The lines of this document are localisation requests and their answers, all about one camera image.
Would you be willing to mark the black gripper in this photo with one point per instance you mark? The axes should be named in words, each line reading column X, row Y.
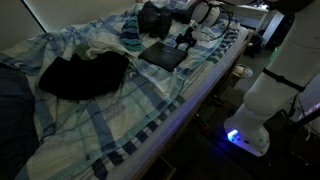
column 190, row 36

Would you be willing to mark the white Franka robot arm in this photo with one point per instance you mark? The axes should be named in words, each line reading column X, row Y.
column 283, row 83

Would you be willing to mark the blue plaid bed sheet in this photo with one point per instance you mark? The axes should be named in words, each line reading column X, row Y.
column 110, row 120

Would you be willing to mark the black bag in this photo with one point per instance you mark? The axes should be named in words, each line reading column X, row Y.
column 155, row 20

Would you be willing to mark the teal striped cloth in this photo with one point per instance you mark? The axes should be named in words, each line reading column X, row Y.
column 131, row 35

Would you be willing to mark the light shoe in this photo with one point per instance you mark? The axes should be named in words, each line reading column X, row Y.
column 243, row 70

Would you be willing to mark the white cloth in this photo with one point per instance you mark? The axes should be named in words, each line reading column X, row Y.
column 106, row 45

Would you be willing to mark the white desk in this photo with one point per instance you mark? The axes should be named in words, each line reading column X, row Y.
column 263, row 16

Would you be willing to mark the olive green cloth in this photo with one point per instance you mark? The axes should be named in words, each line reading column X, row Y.
column 81, row 51

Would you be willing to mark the large black garment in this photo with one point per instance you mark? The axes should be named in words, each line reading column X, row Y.
column 86, row 76

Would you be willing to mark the dark blue blanket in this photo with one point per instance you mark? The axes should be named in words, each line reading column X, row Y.
column 15, row 123

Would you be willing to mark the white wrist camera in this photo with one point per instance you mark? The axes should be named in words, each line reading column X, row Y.
column 205, row 33

